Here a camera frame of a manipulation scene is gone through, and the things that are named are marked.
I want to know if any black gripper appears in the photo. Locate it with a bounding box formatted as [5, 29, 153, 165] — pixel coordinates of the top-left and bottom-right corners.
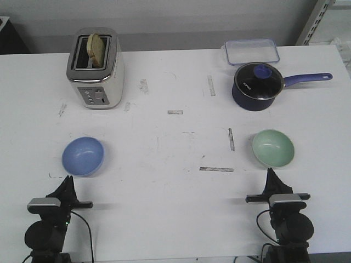
[246, 168, 311, 204]
[46, 175, 93, 216]

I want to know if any blue bowl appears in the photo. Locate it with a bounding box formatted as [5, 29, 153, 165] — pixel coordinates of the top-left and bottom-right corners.
[61, 136, 105, 176]

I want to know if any green bowl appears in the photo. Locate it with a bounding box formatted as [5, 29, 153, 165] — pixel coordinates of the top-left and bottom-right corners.
[252, 129, 295, 168]

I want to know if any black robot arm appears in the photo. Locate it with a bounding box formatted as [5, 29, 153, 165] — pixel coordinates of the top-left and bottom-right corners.
[24, 175, 93, 262]
[245, 168, 314, 262]

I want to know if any blue saucepan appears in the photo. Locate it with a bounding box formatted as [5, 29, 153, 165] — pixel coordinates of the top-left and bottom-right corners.
[231, 62, 333, 111]

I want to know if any white silver toaster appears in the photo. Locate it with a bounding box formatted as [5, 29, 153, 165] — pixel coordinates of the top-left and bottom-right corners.
[66, 27, 125, 109]

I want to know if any glass pot lid blue knob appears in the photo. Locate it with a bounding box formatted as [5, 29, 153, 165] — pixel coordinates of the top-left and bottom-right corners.
[234, 62, 284, 100]

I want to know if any clear plastic container blue rim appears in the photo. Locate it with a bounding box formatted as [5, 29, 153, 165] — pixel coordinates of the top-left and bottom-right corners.
[222, 38, 280, 66]

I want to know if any toast slice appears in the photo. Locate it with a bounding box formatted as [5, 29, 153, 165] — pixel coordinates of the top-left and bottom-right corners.
[86, 33, 105, 68]

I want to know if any white metal shelf upright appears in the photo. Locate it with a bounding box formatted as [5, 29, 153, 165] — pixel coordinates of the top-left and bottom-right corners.
[295, 0, 350, 45]

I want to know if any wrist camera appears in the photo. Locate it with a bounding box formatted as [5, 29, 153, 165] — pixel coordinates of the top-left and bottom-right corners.
[269, 193, 307, 211]
[27, 197, 61, 214]

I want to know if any right black cable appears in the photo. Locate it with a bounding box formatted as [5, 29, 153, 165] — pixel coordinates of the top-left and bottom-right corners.
[256, 209, 278, 244]

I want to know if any black cable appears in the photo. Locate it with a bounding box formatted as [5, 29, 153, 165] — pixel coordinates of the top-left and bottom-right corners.
[256, 209, 278, 244]
[70, 210, 95, 262]

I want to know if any left black cable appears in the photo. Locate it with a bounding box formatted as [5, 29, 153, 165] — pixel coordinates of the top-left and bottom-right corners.
[70, 210, 95, 262]

